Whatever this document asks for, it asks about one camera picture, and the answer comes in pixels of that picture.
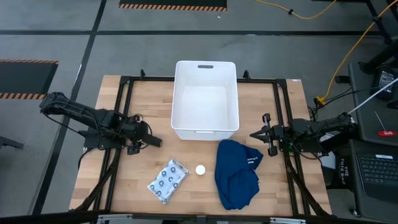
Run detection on black hazard-striped floor mat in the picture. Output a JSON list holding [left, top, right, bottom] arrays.
[[0, 58, 59, 100], [118, 0, 228, 12]]

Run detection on grey metal foot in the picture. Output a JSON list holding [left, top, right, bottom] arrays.
[[0, 136, 25, 150]]

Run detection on black stand legs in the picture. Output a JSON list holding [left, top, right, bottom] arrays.
[[359, 0, 398, 75]]

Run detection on yellow floor cable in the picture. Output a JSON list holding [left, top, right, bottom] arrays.
[[254, 0, 338, 21]]

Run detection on red-handled thin tool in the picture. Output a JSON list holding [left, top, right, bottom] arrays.
[[374, 111, 398, 138]]

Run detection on white cable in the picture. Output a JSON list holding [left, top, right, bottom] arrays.
[[347, 77, 398, 115]]

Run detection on black cable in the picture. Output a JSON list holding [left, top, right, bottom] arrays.
[[323, 86, 377, 103]]

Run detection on dark blue garment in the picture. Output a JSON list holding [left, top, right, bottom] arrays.
[[214, 139, 264, 211]]

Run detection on black aluminium table frame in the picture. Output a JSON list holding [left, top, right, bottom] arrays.
[[70, 68, 333, 218]]

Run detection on black laptop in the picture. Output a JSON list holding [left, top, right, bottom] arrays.
[[355, 153, 398, 203]]

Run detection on white sheet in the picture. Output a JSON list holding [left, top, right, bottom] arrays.
[[318, 151, 337, 171]]

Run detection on yellow cable with plug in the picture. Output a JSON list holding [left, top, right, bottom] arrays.
[[313, 0, 398, 106]]

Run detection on white perforated plastic basket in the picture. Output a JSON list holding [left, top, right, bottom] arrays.
[[170, 60, 240, 141]]

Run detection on silver metal bracket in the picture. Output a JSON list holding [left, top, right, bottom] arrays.
[[269, 217, 307, 224], [97, 213, 134, 224]]

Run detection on black rig rail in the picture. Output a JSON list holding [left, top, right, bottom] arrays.
[[0, 210, 335, 224]]

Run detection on silver printed foil pouch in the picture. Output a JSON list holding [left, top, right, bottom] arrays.
[[147, 159, 190, 205]]

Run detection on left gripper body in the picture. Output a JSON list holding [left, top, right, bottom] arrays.
[[126, 121, 149, 146]]

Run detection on black tote bag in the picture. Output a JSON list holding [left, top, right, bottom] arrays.
[[326, 152, 355, 190]]

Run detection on black power adapter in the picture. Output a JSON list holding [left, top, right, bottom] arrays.
[[372, 66, 398, 102]]

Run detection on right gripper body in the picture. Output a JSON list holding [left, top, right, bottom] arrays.
[[262, 113, 286, 157]]

